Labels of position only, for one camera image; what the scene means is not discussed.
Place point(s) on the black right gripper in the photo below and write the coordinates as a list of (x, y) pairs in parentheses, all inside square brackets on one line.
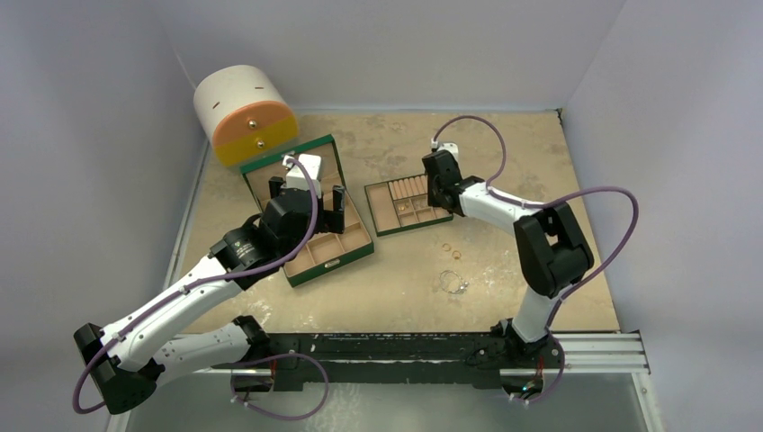
[(440, 168)]

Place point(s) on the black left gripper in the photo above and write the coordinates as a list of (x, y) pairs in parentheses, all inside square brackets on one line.
[(330, 220)]

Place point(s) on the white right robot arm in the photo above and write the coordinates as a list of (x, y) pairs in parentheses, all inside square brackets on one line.
[(553, 252)]

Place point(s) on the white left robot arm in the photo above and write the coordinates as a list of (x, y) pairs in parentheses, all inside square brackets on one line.
[(129, 359)]

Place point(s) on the green jewelry tray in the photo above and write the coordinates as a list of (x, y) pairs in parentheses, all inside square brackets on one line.
[(384, 198)]

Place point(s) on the green jewelry box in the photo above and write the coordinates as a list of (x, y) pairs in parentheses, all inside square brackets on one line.
[(322, 250)]

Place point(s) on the white cylindrical drawer cabinet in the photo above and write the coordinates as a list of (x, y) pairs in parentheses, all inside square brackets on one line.
[(243, 115)]

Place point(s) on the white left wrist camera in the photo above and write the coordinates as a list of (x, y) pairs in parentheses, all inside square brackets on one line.
[(304, 172)]

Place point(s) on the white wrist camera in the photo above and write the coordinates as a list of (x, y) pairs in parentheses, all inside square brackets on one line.
[(304, 172), (437, 145)]

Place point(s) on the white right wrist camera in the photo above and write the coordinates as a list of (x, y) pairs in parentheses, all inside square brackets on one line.
[(437, 145)]

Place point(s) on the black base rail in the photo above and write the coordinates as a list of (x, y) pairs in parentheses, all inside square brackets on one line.
[(467, 358)]

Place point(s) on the aluminium rail extrusion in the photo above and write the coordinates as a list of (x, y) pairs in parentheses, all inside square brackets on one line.
[(591, 353)]

